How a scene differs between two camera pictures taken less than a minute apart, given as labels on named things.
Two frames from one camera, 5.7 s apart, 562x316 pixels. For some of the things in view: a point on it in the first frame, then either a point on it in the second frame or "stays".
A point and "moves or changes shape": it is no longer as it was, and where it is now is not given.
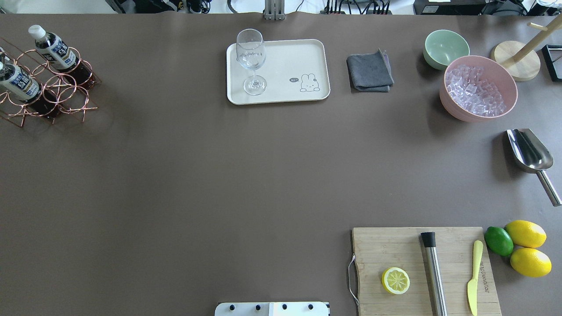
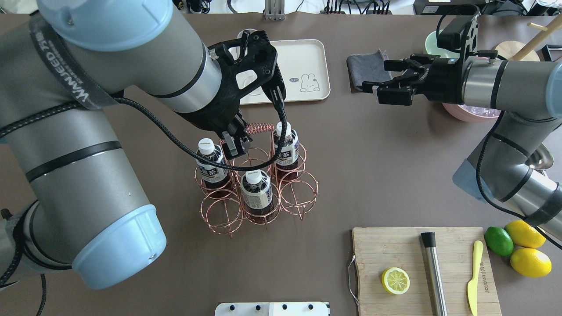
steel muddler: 429,240 stays
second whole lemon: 531,262 stays
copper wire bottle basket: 36,87 moves or changes shape
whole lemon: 526,234 stays
